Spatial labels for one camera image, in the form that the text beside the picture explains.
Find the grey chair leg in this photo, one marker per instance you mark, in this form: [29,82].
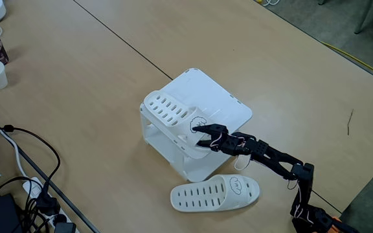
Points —
[365,16]

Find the black power plug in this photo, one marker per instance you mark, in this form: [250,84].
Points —
[48,204]

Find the white plastic shoe rack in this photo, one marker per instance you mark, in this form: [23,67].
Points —
[212,94]

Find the black plug adapter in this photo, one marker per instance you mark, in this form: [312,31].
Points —
[65,227]

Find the flat black power brick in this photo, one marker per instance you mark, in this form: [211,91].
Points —
[3,213]

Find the orange and black table clamp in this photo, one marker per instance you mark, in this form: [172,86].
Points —
[337,224]

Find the white slipper with dog print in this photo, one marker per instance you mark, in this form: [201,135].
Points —
[206,194]
[170,111]

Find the white power strip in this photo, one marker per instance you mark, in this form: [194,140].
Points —
[32,187]

